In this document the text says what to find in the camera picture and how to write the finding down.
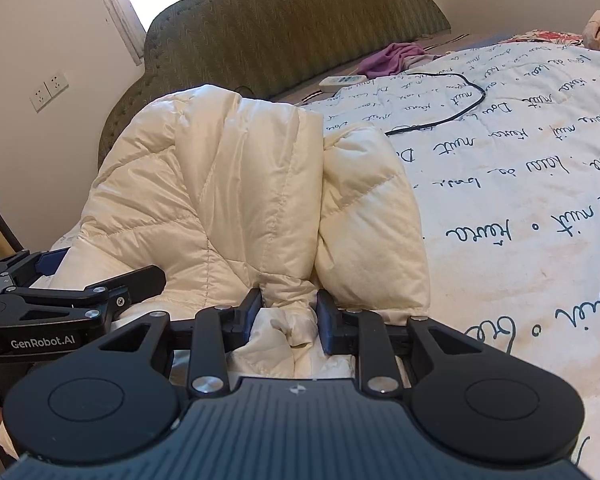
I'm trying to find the green upholstered headboard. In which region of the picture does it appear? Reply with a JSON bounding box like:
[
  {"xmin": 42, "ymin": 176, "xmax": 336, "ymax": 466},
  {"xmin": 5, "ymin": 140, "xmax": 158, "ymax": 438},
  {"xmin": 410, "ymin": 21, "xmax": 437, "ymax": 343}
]
[{"xmin": 97, "ymin": 0, "xmax": 452, "ymax": 171}]

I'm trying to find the white remote control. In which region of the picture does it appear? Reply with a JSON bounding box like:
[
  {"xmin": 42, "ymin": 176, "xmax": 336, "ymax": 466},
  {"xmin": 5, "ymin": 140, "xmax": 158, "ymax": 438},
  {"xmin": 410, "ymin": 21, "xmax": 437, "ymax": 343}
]
[{"xmin": 319, "ymin": 73, "xmax": 369, "ymax": 94}]

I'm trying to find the cream puffer jacket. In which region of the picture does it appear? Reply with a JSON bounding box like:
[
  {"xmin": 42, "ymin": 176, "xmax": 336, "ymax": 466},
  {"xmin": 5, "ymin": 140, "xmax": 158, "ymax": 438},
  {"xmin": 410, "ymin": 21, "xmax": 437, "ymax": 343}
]
[{"xmin": 30, "ymin": 82, "xmax": 431, "ymax": 382}]

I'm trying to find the purple cloth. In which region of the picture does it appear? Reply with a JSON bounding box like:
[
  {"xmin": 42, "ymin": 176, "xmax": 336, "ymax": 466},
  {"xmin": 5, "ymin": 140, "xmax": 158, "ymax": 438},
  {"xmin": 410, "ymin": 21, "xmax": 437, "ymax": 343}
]
[{"xmin": 356, "ymin": 42, "xmax": 434, "ymax": 77}]

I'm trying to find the red floral cloth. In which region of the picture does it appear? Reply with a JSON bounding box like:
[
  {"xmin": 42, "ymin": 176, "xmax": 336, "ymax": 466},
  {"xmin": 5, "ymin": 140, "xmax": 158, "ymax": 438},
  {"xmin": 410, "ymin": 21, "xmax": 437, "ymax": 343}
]
[{"xmin": 500, "ymin": 28, "xmax": 584, "ymax": 46}]

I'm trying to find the white wall socket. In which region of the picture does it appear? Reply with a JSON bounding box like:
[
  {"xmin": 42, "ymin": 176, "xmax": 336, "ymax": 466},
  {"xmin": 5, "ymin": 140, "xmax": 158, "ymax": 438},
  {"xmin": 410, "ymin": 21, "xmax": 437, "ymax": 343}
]
[
  {"xmin": 29, "ymin": 84, "xmax": 52, "ymax": 114},
  {"xmin": 46, "ymin": 71, "xmax": 70, "ymax": 101}
]

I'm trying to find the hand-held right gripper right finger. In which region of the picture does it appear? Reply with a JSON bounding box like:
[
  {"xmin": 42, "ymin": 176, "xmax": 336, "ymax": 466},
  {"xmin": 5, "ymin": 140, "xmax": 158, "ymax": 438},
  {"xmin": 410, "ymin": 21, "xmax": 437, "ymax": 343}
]
[{"xmin": 316, "ymin": 290, "xmax": 474, "ymax": 396}]

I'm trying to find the white printed blanket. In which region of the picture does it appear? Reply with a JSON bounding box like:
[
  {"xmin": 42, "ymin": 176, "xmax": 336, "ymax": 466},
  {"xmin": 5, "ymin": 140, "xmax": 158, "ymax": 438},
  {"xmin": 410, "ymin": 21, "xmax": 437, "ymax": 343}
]
[{"xmin": 300, "ymin": 40, "xmax": 600, "ymax": 480}]

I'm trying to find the black cable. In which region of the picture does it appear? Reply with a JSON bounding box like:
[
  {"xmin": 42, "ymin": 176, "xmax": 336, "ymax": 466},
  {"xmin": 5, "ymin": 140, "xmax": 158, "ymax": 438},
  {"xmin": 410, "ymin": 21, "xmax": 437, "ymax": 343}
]
[{"xmin": 383, "ymin": 70, "xmax": 487, "ymax": 137}]

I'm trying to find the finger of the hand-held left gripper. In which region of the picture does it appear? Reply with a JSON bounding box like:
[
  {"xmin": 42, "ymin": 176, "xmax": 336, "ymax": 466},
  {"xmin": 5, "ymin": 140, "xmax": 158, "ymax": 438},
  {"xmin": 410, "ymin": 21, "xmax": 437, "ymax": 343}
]
[
  {"xmin": 0, "ymin": 248, "xmax": 74, "ymax": 294},
  {"xmin": 6, "ymin": 265, "xmax": 167, "ymax": 329}
]

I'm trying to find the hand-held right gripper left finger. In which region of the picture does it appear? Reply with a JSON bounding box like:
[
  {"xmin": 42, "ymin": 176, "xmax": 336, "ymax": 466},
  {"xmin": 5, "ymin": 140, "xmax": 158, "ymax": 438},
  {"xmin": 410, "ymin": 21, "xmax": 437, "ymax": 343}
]
[{"xmin": 97, "ymin": 287, "xmax": 264, "ymax": 399}]

